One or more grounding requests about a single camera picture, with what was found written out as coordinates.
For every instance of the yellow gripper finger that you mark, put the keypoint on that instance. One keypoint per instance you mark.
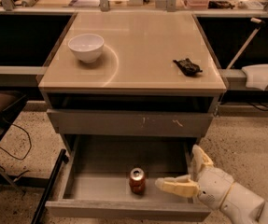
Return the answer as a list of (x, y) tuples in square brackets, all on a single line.
[(182, 186), (202, 161)]

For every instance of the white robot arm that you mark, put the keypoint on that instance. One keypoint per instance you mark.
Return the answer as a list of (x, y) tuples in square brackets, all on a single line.
[(243, 206)]

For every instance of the open grey drawer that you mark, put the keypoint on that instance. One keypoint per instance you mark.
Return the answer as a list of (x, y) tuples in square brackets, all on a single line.
[(95, 182)]

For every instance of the white bowl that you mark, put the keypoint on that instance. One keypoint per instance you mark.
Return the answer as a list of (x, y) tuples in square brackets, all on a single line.
[(87, 47)]

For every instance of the white curved object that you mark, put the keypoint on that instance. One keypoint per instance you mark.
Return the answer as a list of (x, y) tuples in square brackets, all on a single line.
[(257, 76)]

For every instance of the white stick with tip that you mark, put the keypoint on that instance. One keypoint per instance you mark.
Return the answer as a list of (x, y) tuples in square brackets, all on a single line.
[(259, 24)]

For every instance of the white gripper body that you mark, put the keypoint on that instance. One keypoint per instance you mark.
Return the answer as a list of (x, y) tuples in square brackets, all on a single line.
[(214, 186)]

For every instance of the red coke can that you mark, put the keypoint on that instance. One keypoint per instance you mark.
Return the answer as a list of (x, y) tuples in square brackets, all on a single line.
[(137, 180)]

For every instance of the grey cabinet with counter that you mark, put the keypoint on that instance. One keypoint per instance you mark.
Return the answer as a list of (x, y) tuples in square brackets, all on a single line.
[(136, 70)]

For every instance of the closed grey upper drawer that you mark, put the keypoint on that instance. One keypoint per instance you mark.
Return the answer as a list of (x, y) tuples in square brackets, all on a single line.
[(134, 123)]

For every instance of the black crumpled bag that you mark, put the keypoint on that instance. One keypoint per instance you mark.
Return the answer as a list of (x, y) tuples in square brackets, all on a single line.
[(187, 67)]

